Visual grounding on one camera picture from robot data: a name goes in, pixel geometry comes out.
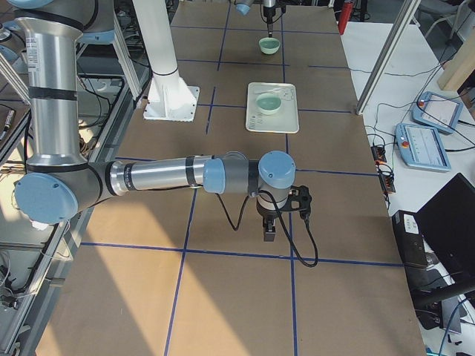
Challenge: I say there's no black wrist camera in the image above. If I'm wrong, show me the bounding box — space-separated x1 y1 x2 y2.
281 185 312 223

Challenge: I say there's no aluminium frame post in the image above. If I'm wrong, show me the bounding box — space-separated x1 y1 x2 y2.
356 0 421 115

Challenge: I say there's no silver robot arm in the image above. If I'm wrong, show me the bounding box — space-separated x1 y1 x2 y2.
232 0 277 38
13 1 297 241

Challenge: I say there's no green bowl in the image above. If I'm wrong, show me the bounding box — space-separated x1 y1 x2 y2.
255 93 282 115
258 37 281 55

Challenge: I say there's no red fire extinguisher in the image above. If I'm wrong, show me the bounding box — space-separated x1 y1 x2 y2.
338 0 353 36

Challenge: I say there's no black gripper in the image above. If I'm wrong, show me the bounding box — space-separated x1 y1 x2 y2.
261 6 275 37
257 205 278 242

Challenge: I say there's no black power strip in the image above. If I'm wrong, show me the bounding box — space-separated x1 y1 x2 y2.
371 145 396 194

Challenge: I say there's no cream bear serving tray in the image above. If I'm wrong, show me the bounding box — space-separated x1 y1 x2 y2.
246 82 299 134

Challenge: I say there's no black box with label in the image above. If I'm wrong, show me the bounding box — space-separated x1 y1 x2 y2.
392 210 428 268

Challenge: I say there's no green bowl on tray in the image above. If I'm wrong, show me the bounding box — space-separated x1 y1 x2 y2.
255 93 282 115

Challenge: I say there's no blue teach pendant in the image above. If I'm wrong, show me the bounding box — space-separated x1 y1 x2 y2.
395 123 451 172
412 91 462 134

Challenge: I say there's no black laptop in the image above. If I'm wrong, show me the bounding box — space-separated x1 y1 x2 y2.
416 173 474 281

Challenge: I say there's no near blue teach pendant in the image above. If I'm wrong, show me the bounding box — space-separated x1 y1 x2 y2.
395 123 451 172

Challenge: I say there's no white camera pole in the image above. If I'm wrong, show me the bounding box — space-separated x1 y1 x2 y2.
133 0 178 77

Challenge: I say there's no far blue teach pendant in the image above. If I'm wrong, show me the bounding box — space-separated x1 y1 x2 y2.
412 91 462 134

